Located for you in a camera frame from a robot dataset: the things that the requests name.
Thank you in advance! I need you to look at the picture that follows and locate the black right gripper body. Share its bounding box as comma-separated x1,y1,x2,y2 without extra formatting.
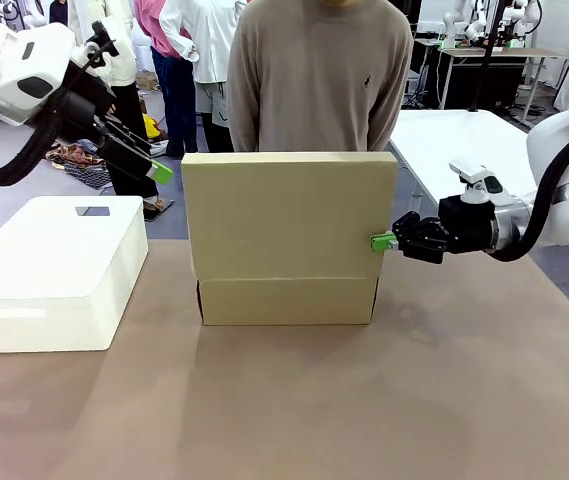
437,194,498,257

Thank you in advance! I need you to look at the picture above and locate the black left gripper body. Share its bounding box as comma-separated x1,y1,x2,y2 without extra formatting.
56,74,118,147

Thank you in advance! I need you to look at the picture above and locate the tan cardboard shoe box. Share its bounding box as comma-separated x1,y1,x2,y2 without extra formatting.
179,151,398,327

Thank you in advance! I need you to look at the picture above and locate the small brown cardboard box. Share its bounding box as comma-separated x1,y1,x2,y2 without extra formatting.
135,69,160,93

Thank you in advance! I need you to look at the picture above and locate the white lidded storage box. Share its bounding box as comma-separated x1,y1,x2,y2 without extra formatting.
0,195,149,355

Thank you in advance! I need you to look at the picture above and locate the yellow object on floor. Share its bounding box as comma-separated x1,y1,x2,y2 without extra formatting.
142,113,162,141

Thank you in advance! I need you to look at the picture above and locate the dark plaid fabric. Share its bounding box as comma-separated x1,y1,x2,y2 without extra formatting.
63,162,114,191

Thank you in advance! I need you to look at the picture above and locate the colourful patterned fabric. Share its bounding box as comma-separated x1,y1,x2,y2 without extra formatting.
45,139,110,169

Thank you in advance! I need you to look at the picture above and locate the bystander in white jacket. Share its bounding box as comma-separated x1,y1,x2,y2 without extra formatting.
66,0,175,221

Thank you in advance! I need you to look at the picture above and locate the white background table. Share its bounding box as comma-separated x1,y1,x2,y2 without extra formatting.
387,108,535,221

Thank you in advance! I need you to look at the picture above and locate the bystander in black top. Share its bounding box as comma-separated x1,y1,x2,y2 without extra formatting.
47,0,70,26

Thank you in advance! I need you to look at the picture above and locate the bystander in pink shirt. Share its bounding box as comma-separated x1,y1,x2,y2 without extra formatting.
133,0,200,160

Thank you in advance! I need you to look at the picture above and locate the bystander in white shirt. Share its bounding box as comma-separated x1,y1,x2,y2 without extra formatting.
158,0,239,154

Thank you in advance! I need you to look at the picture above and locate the black stand pole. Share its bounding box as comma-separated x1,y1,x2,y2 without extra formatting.
467,0,508,113

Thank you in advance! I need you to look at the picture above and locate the person in beige sweater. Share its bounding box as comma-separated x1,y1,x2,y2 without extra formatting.
226,0,415,154

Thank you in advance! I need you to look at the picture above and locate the dark background work table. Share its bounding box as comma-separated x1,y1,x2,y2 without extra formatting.
436,46,568,124

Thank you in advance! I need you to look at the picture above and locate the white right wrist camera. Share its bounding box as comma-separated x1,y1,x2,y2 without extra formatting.
448,158,505,206

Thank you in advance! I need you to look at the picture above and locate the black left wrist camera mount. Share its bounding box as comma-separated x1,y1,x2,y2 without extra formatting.
82,20,121,69

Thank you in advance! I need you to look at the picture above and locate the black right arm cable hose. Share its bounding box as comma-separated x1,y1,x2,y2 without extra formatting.
488,89,569,264

